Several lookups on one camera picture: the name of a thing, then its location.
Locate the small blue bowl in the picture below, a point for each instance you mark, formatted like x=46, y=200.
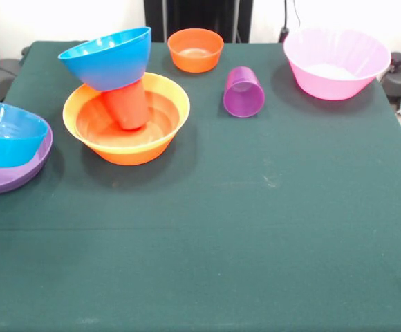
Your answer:
x=7, y=148

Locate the wide purple bowl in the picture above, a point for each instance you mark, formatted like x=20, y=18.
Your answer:
x=10, y=178

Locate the large blue bowl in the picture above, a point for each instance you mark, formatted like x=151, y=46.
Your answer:
x=110, y=65

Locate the red cup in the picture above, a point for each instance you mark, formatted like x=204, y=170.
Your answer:
x=131, y=107

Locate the large orange bowl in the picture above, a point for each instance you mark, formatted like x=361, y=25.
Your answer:
x=135, y=155

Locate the wide red-orange bowl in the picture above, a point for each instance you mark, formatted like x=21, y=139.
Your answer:
x=162, y=121

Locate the small red-orange bowl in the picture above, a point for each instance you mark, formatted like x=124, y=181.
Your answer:
x=195, y=52

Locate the purple cup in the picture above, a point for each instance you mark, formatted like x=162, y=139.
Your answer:
x=243, y=100

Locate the dark green table cloth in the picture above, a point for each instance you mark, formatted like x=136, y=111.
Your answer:
x=186, y=242

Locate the large pink bowl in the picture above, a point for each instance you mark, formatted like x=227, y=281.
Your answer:
x=335, y=69

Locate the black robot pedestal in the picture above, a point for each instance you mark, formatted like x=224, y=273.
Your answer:
x=193, y=14

